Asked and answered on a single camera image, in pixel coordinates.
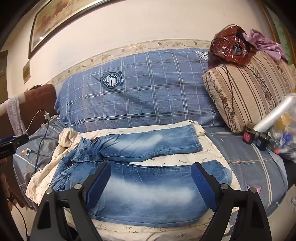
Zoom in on small wall picture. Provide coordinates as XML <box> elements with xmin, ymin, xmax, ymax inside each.
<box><xmin>22</xmin><ymin>61</ymin><xmax>30</xmax><ymax>84</ymax></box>

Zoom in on white rail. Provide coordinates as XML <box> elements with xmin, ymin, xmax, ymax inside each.
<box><xmin>0</xmin><ymin>93</ymin><xmax>26</xmax><ymax>115</ymax></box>

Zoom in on clear plastic film roll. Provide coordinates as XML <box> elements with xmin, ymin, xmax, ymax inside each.
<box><xmin>253</xmin><ymin>95</ymin><xmax>296</xmax><ymax>133</ymax></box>

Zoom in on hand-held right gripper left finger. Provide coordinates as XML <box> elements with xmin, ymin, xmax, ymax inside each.
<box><xmin>30</xmin><ymin>161</ymin><xmax>112</xmax><ymax>241</ymax></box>

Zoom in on cream leaf-print blanket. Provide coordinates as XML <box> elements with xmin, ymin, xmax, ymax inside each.
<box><xmin>25</xmin><ymin>120</ymin><xmax>238</xmax><ymax>241</ymax></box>

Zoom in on beige striped floral pillow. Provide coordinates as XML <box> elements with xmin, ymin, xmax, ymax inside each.
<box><xmin>202</xmin><ymin>50</ymin><xmax>296</xmax><ymax>134</ymax></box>

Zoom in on clear plastic bag of items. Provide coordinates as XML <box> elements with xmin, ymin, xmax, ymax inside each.
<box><xmin>268</xmin><ymin>111</ymin><xmax>296</xmax><ymax>160</ymax></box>

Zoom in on blue plaid quilt with crest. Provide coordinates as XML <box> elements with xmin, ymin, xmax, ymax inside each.
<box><xmin>54</xmin><ymin>48</ymin><xmax>223</xmax><ymax>133</ymax></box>

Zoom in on faded blue jeans pants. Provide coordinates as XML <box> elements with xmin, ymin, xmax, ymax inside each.
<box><xmin>47</xmin><ymin>123</ymin><xmax>233</xmax><ymax>229</ymax></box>

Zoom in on brown headboard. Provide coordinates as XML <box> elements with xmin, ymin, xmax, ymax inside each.
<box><xmin>0</xmin><ymin>84</ymin><xmax>57</xmax><ymax>209</ymax></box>

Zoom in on red plastic bag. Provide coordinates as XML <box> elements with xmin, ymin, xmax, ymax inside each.
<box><xmin>209</xmin><ymin>25</ymin><xmax>258</xmax><ymax>64</ymax></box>

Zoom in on white charging cable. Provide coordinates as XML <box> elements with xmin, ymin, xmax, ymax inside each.
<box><xmin>22</xmin><ymin>109</ymin><xmax>47</xmax><ymax>137</ymax></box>

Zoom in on black cable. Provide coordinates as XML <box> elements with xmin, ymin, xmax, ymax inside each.
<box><xmin>33</xmin><ymin>120</ymin><xmax>50</xmax><ymax>172</ymax></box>

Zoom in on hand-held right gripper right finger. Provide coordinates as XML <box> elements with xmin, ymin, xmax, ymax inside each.
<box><xmin>191</xmin><ymin>162</ymin><xmax>272</xmax><ymax>241</ymax></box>

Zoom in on light purple hanging cloth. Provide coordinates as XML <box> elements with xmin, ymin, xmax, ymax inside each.
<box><xmin>6</xmin><ymin>97</ymin><xmax>27</xmax><ymax>135</ymax></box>

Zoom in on dark blue bottle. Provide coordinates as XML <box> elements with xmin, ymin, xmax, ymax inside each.
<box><xmin>255</xmin><ymin>134</ymin><xmax>270</xmax><ymax>151</ymax></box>

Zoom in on white power strip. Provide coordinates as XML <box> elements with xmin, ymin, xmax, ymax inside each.
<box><xmin>43</xmin><ymin>111</ymin><xmax>59</xmax><ymax>127</ymax></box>

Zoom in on dark red bottle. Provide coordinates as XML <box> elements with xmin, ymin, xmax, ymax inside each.
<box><xmin>242</xmin><ymin>121</ymin><xmax>255</xmax><ymax>144</ymax></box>

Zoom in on grey patterned bed sheet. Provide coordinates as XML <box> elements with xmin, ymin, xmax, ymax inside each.
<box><xmin>13</xmin><ymin>119</ymin><xmax>289</xmax><ymax>217</ymax></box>

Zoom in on large framed wall painting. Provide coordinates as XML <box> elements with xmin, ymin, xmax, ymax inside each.
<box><xmin>28</xmin><ymin>0</ymin><xmax>116</xmax><ymax>59</ymax></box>

